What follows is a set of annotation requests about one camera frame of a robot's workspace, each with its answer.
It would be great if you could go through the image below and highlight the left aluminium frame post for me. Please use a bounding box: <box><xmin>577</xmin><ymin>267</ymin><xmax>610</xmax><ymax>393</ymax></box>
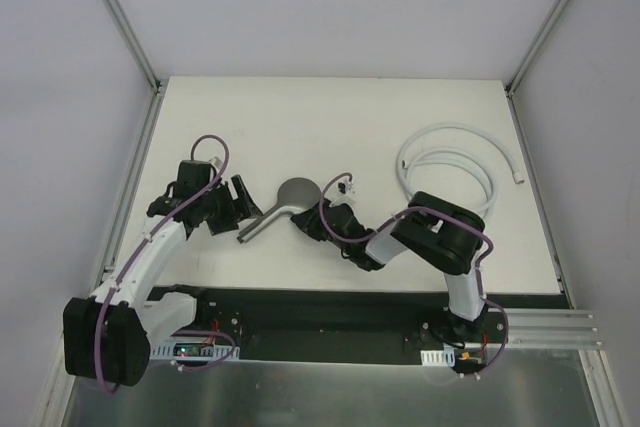
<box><xmin>102</xmin><ymin>0</ymin><xmax>163</xmax><ymax>93</ymax></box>

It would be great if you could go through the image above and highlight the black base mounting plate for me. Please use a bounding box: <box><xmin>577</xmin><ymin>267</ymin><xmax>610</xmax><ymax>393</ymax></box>
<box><xmin>149</xmin><ymin>285</ymin><xmax>509</xmax><ymax>366</ymax></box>

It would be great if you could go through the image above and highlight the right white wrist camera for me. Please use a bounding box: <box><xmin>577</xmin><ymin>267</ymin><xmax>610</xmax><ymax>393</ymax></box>
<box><xmin>326</xmin><ymin>172</ymin><xmax>355</xmax><ymax>207</ymax></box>

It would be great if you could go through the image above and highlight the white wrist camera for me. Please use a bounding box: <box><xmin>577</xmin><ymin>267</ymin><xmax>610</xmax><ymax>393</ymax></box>
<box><xmin>326</xmin><ymin>172</ymin><xmax>355</xmax><ymax>207</ymax></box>
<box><xmin>208</xmin><ymin>157</ymin><xmax>223</xmax><ymax>169</ymax></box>

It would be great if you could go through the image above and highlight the left white cable duct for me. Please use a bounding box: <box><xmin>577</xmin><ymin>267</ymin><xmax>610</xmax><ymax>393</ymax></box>
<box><xmin>150</xmin><ymin>341</ymin><xmax>240</xmax><ymax>362</ymax></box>

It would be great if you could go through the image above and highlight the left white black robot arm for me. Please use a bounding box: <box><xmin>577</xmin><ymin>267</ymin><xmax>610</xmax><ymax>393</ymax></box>
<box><xmin>63</xmin><ymin>160</ymin><xmax>262</xmax><ymax>387</ymax></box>

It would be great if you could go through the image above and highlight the aluminium frame post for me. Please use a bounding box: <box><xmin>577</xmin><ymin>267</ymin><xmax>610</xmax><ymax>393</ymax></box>
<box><xmin>102</xmin><ymin>0</ymin><xmax>163</xmax><ymax>93</ymax></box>
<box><xmin>505</xmin><ymin>0</ymin><xmax>573</xmax><ymax>98</ymax></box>

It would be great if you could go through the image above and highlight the right white cable duct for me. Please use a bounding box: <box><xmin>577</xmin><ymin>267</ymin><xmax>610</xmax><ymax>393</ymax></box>
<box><xmin>420</xmin><ymin>347</ymin><xmax>456</xmax><ymax>368</ymax></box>

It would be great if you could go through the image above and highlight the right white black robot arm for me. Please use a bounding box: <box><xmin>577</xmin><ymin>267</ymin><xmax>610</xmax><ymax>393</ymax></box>
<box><xmin>291</xmin><ymin>192</ymin><xmax>493</xmax><ymax>348</ymax></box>

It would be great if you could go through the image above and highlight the grey shower head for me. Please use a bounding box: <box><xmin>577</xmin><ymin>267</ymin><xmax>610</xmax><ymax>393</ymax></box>
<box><xmin>237</xmin><ymin>177</ymin><xmax>321</xmax><ymax>244</ymax></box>

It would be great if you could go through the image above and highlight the white cable duct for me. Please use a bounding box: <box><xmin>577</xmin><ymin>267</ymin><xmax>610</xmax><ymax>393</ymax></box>
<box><xmin>420</xmin><ymin>347</ymin><xmax>456</xmax><ymax>368</ymax></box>
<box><xmin>150</xmin><ymin>341</ymin><xmax>240</xmax><ymax>362</ymax></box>

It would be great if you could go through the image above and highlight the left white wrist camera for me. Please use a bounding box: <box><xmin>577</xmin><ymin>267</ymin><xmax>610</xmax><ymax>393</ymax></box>
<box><xmin>208</xmin><ymin>157</ymin><xmax>223</xmax><ymax>169</ymax></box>

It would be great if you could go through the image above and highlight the right aluminium frame post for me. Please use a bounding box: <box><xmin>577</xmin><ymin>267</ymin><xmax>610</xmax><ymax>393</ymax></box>
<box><xmin>505</xmin><ymin>0</ymin><xmax>573</xmax><ymax>98</ymax></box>

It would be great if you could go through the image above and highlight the white shower hose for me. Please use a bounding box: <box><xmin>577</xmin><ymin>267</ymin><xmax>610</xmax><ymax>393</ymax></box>
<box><xmin>395</xmin><ymin>121</ymin><xmax>526</xmax><ymax>235</ymax></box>

